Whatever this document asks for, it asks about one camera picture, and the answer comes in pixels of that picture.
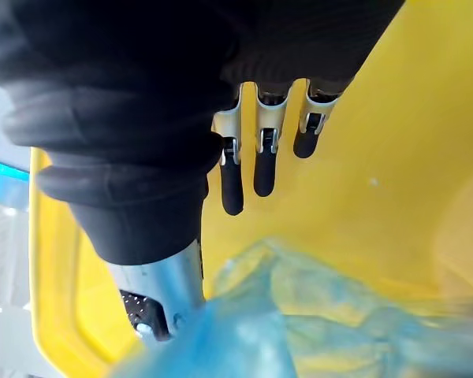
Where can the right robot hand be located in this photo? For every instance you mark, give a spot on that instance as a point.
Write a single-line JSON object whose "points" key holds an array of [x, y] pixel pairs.
{"points": [[122, 118]]}

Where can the blue plastic rubbish bag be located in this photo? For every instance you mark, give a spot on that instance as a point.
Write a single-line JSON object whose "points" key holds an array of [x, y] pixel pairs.
{"points": [[299, 315]]}

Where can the large yellow trash can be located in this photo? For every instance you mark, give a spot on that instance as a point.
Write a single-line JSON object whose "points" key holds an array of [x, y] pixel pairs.
{"points": [[398, 177]]}

